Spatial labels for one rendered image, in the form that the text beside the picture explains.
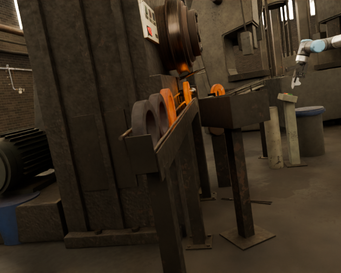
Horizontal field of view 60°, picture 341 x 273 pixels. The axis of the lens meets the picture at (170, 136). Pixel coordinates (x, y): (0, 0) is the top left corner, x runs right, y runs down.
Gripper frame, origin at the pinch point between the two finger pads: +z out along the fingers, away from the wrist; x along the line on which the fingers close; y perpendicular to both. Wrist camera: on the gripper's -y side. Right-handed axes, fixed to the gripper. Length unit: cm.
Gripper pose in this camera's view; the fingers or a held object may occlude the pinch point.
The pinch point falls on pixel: (292, 86)
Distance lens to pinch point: 259.1
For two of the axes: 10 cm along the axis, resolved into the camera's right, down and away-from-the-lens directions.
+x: 1.8, -1.7, 9.7
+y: 9.7, 2.1, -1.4
